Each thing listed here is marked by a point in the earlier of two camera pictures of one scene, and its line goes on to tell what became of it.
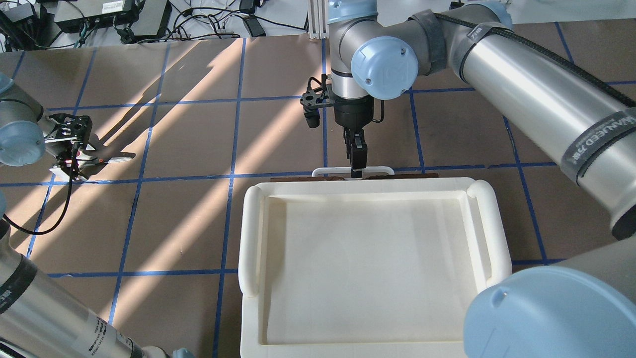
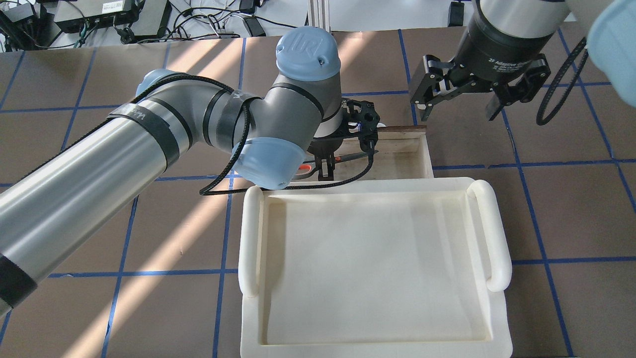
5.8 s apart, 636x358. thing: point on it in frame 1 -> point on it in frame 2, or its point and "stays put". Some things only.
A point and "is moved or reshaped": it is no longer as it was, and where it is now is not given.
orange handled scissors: x=91 y=161 is moved or reshaped
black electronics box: x=76 y=15 stays put
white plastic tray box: x=365 y=267 stays put
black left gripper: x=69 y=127 -> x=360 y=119
